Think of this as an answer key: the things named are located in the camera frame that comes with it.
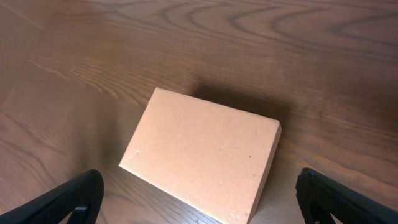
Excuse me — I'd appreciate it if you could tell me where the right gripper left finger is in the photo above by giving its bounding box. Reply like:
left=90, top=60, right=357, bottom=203
left=1, top=169, right=104, bottom=224

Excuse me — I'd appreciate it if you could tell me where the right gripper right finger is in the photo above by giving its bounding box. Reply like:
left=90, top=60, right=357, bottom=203
left=295, top=167, right=397, bottom=224

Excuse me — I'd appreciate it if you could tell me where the brown cardboard box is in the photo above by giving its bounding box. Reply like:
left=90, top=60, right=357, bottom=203
left=120, top=88, right=282, bottom=223

